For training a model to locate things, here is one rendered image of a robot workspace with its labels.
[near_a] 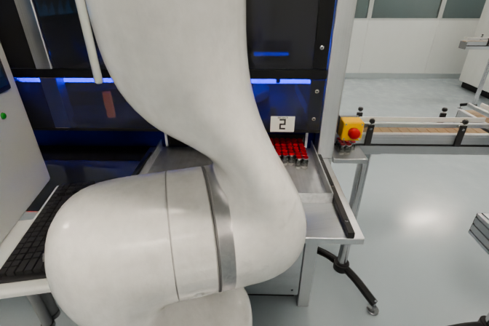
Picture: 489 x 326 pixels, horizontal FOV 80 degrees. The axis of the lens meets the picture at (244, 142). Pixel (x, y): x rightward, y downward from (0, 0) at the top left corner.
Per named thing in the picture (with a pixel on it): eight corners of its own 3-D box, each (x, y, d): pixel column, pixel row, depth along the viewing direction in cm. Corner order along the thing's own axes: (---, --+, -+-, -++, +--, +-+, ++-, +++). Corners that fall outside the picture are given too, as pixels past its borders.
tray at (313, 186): (246, 148, 116) (246, 140, 115) (311, 148, 116) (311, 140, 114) (244, 201, 86) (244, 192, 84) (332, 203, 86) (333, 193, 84)
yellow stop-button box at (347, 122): (335, 132, 111) (338, 114, 107) (354, 132, 111) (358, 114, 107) (341, 141, 104) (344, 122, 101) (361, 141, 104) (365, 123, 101)
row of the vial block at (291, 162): (256, 162, 106) (256, 151, 104) (305, 163, 105) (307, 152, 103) (256, 165, 104) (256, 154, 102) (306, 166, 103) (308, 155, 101)
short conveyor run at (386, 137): (324, 155, 118) (330, 119, 111) (317, 138, 132) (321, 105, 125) (495, 157, 117) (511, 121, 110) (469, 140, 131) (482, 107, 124)
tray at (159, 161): (161, 147, 117) (160, 139, 115) (225, 147, 116) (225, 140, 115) (130, 200, 87) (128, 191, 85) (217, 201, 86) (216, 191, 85)
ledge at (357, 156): (324, 145, 122) (325, 142, 121) (355, 146, 122) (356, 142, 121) (332, 163, 109) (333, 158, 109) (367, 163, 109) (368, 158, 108)
